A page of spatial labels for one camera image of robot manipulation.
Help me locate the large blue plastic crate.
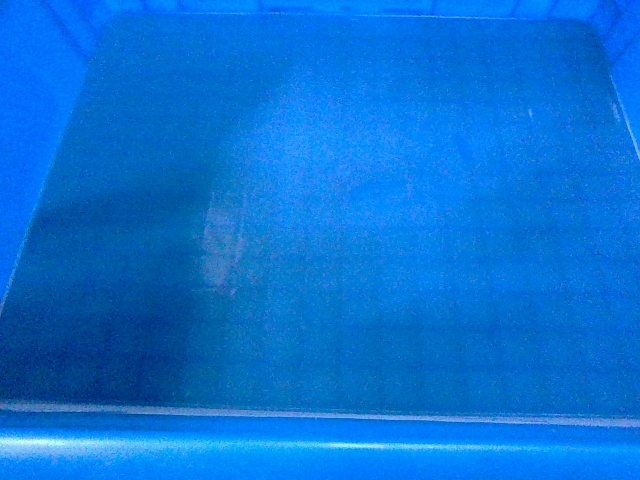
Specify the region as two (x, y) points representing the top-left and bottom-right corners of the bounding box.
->
(1, 1), (639, 479)

